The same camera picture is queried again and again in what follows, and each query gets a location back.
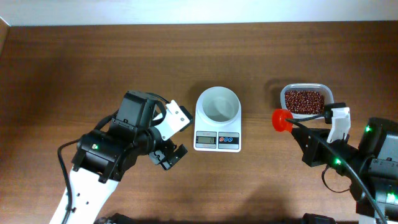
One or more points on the orange plastic measuring scoop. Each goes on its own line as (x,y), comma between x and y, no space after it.
(279,120)

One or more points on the clear plastic container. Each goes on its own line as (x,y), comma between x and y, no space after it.
(321,88)

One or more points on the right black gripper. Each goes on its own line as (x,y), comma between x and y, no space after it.
(311,149)

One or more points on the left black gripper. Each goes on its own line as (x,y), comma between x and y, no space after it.
(176,155)

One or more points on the red adzuki beans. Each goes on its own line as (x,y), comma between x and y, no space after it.
(304,102)

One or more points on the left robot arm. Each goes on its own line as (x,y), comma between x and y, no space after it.
(95,173)

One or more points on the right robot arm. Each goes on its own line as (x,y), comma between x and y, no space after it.
(371,167)

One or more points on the white digital kitchen scale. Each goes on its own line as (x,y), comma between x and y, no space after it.
(217,137)

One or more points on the white round bowl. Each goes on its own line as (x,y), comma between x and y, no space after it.
(219,104)

